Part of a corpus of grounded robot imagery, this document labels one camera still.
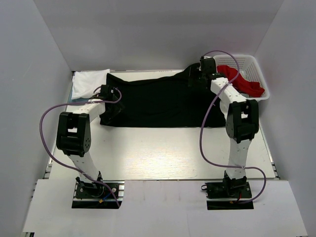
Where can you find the red t shirt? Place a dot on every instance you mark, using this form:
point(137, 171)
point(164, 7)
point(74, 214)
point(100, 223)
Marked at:
point(253, 89)

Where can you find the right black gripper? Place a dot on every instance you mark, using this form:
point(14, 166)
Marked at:
point(197, 83)

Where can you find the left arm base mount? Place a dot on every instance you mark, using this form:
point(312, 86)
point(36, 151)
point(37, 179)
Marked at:
point(97, 196)

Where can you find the white plastic basket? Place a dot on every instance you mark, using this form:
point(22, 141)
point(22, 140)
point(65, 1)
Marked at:
point(249, 69)

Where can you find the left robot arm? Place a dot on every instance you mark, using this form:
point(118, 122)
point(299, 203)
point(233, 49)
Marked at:
point(74, 130)

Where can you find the folded light blue t shirt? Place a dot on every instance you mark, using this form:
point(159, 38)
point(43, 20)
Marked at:
point(73, 96)

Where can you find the black t shirt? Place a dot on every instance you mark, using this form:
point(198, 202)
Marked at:
point(166, 102)

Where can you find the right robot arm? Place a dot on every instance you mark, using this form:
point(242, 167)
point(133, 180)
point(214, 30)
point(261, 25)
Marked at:
point(242, 118)

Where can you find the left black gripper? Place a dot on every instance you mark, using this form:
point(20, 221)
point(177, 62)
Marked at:
point(118, 107)

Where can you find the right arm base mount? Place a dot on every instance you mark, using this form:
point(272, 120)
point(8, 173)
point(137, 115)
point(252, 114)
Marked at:
point(218, 198)

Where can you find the folded white t shirt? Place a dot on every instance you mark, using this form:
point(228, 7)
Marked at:
point(85, 82)

